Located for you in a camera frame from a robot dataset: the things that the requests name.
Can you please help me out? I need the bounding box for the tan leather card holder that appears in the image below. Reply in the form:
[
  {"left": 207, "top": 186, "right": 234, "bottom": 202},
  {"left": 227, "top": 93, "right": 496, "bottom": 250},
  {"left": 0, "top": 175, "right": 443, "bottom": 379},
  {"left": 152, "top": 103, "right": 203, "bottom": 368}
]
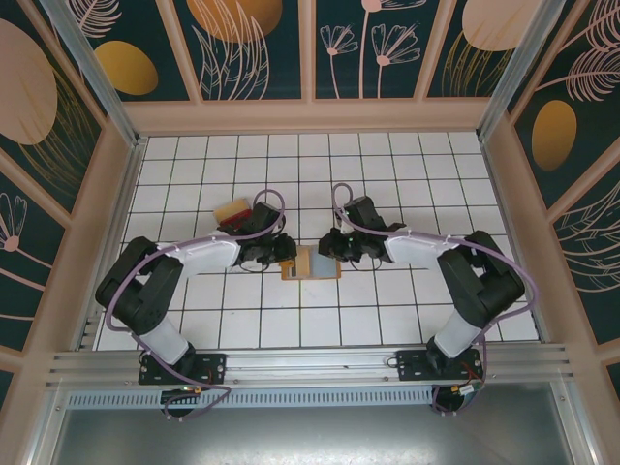
[{"left": 280, "top": 244, "right": 343, "bottom": 283}]

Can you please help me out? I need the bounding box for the gold card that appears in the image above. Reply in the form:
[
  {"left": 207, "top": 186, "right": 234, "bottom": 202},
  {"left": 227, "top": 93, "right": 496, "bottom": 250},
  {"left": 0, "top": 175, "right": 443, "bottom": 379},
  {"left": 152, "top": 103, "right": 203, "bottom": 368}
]
[
  {"left": 294, "top": 245, "right": 312, "bottom": 280},
  {"left": 215, "top": 200, "right": 250, "bottom": 222}
]

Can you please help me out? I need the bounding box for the red card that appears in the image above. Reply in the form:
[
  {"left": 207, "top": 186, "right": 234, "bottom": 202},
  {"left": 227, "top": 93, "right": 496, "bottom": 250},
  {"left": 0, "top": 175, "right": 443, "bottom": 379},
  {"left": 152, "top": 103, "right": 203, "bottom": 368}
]
[{"left": 220, "top": 210, "right": 254, "bottom": 230}]

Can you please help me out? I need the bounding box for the grey metal panel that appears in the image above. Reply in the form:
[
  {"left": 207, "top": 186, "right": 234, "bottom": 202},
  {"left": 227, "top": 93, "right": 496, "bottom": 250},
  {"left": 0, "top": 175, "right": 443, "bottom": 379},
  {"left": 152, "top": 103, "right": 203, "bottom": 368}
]
[{"left": 47, "top": 382, "right": 582, "bottom": 465}]

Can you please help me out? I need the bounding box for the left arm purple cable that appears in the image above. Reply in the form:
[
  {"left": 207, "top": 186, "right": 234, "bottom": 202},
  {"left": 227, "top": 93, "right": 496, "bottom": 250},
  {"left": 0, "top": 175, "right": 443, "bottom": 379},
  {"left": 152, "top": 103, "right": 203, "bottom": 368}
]
[{"left": 105, "top": 188, "right": 287, "bottom": 421}]

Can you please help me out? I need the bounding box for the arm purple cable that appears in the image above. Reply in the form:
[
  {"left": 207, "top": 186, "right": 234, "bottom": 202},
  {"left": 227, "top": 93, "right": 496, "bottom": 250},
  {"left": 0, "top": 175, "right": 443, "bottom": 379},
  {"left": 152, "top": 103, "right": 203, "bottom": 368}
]
[
  {"left": 105, "top": 188, "right": 287, "bottom": 421},
  {"left": 331, "top": 182, "right": 543, "bottom": 417}
]

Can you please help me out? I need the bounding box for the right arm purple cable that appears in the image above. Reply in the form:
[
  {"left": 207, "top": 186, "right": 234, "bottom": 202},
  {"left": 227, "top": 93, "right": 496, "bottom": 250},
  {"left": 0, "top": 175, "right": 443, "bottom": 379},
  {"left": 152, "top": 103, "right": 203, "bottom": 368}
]
[{"left": 331, "top": 182, "right": 543, "bottom": 417}]

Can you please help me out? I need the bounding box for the long aluminium mounting rail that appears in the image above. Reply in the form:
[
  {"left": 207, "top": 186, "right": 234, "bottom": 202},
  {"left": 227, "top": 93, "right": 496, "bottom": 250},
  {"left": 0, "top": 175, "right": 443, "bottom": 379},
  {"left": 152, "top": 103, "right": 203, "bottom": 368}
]
[{"left": 46, "top": 342, "right": 577, "bottom": 388}]

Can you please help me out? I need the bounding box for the aluminium side rail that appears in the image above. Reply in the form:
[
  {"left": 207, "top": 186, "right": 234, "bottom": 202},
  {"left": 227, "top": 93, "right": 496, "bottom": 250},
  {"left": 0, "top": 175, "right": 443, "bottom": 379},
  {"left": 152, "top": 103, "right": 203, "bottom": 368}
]
[
  {"left": 75, "top": 138, "right": 149, "bottom": 351},
  {"left": 479, "top": 135, "right": 548, "bottom": 343}
]

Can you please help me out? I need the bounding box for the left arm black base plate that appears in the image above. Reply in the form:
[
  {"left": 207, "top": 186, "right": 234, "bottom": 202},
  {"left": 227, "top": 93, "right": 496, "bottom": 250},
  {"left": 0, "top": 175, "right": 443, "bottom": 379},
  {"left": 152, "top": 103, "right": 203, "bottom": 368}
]
[{"left": 139, "top": 352, "right": 229, "bottom": 387}]

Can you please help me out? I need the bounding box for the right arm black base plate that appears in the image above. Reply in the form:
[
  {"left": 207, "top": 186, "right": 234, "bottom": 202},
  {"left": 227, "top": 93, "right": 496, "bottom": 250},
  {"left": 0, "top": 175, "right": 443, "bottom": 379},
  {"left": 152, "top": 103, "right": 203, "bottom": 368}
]
[{"left": 395, "top": 349, "right": 485, "bottom": 384}]

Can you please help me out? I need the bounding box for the grey slotted cable duct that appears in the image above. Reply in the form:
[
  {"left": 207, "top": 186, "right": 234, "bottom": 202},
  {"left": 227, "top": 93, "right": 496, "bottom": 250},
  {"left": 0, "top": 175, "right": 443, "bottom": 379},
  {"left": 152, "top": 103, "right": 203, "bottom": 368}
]
[{"left": 65, "top": 386, "right": 437, "bottom": 411}]

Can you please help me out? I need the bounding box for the aluminium frame post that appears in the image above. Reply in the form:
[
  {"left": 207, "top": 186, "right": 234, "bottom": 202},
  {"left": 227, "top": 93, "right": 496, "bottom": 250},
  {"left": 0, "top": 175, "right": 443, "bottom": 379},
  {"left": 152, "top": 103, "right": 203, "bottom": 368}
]
[
  {"left": 476, "top": 0, "right": 577, "bottom": 142},
  {"left": 38, "top": 0, "right": 147, "bottom": 148}
]

